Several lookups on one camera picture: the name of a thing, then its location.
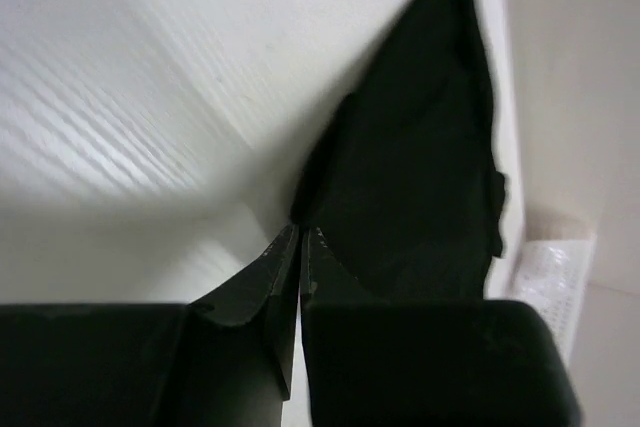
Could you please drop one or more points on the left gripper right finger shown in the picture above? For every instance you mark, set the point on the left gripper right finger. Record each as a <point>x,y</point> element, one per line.
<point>371,362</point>

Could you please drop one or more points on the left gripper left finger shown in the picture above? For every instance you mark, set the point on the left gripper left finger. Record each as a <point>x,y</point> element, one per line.
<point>225,359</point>

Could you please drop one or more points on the black tank top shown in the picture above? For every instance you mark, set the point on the black tank top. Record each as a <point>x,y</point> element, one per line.
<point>403,184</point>

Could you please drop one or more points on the white plastic basket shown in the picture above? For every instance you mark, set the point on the white plastic basket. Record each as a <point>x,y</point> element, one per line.
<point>552,277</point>

